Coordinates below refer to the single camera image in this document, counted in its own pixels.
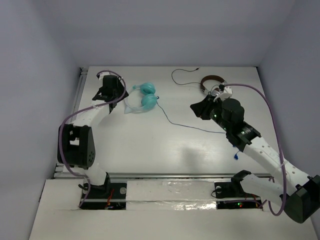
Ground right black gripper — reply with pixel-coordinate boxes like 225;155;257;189
190;94;231;132

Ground blue headphone cable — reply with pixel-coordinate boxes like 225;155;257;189
156;95;240;161

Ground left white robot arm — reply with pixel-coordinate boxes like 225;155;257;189
57;71;128;197

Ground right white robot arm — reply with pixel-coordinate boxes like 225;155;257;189
190;95;320;224

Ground brown silver headphones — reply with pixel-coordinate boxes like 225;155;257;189
200;75;226;96

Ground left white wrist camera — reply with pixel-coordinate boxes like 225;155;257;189
96;71;111;81

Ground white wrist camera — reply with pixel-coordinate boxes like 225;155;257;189
96;71;111;81
211;84;233;102

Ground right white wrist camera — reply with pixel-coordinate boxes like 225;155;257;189
211;84;233;102

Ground thin black headphone cable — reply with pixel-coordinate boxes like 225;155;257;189
171;67;204;86

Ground aluminium rail frame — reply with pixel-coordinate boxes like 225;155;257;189
51;66;273;180

